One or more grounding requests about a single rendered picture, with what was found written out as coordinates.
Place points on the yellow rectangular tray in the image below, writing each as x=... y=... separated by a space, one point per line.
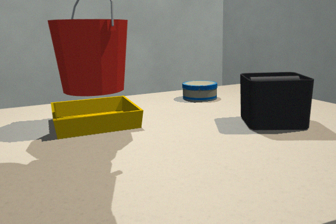
x=94 y=116

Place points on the red bucket with metal handle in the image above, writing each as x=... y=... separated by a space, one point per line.
x=90 y=54

